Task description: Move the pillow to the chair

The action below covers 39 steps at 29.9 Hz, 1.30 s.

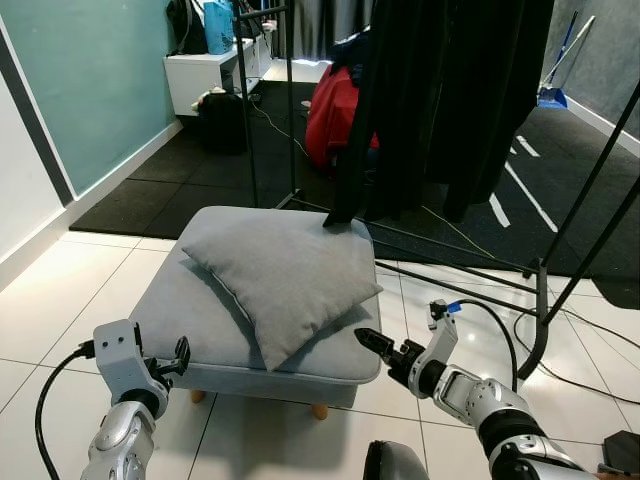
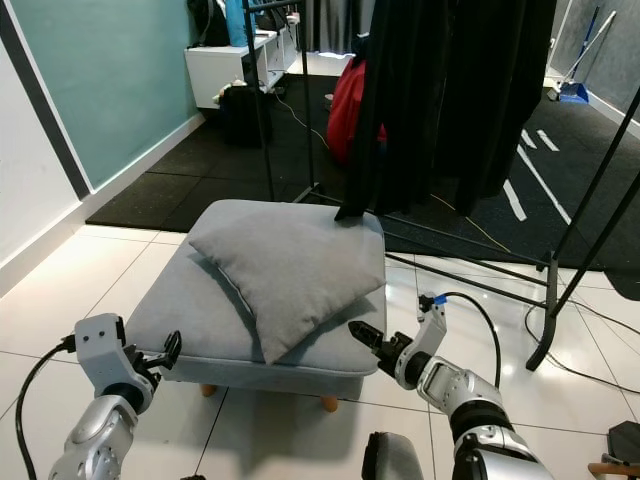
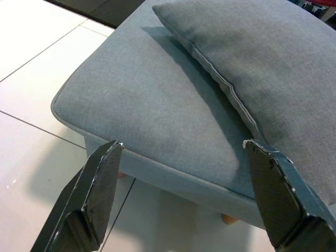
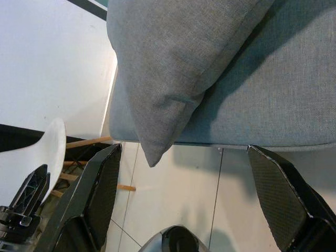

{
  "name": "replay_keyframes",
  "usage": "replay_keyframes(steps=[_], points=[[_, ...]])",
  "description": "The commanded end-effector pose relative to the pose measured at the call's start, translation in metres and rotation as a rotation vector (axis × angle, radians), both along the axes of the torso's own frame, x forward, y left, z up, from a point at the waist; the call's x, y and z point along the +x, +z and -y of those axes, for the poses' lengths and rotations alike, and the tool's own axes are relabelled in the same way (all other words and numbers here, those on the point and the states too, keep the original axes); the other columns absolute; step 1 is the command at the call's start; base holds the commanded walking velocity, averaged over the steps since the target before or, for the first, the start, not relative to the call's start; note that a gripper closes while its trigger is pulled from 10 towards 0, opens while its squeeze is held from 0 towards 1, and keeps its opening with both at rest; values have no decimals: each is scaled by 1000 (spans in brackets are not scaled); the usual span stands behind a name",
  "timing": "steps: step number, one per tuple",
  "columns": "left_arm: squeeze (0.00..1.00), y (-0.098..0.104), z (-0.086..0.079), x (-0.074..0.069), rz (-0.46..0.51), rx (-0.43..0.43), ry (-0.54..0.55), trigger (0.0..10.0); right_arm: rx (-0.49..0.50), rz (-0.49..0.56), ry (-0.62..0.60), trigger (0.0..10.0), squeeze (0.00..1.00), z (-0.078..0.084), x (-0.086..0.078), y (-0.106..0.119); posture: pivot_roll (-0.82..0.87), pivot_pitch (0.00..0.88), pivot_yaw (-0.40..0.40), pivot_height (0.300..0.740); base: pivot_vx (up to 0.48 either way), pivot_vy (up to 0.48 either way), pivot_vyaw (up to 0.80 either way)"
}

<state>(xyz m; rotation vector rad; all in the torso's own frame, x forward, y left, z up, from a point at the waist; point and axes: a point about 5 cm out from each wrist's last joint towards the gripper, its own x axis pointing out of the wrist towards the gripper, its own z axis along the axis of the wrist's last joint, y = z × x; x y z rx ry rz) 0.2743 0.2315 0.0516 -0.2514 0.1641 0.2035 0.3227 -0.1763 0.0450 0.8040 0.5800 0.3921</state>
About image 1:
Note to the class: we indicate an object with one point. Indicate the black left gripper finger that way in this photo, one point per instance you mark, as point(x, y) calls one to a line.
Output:
point(184, 355)
point(169, 369)

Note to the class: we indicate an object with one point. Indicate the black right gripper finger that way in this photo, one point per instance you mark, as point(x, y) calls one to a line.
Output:
point(375, 338)
point(384, 355)

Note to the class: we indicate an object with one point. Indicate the grey square pillow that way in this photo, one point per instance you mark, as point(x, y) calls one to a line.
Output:
point(285, 275)

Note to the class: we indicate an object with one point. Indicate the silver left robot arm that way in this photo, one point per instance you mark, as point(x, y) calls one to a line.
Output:
point(118, 440)

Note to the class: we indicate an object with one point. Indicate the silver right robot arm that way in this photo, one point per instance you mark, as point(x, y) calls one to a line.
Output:
point(490, 405)

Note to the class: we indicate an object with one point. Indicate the black chair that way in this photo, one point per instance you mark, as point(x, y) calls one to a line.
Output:
point(624, 452)

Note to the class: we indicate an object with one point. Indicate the grey upholstered ottoman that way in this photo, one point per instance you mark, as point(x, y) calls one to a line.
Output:
point(190, 330)

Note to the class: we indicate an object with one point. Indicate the grey robot leg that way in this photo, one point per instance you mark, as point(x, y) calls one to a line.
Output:
point(395, 463)

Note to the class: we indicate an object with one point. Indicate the black metal clothes rack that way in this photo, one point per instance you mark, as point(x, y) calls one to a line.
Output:
point(541, 300)

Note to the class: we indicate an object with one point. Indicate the black floor mat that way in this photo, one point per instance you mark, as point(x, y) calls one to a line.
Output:
point(200, 190)

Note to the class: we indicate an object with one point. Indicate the red bag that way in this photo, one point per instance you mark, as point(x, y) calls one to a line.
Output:
point(333, 115)

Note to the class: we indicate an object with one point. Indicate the black hanging garment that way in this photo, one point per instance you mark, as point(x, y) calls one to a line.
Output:
point(495, 90)
point(385, 110)

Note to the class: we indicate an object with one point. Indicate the black bag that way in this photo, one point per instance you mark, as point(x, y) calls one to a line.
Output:
point(222, 125)

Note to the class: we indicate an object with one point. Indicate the white low shelf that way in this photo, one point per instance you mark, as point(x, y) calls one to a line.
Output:
point(195, 80)

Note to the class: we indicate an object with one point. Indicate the blue broom with dustpan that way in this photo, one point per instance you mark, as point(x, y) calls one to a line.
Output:
point(551, 97)

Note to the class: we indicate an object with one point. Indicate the black backpack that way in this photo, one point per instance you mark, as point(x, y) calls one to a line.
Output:
point(185, 28)

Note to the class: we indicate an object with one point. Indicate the blue bag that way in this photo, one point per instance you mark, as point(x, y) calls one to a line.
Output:
point(219, 28)

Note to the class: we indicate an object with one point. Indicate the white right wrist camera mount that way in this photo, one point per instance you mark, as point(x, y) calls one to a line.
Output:
point(441, 335)

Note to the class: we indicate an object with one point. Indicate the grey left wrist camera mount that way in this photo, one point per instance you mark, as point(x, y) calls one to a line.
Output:
point(120, 355)

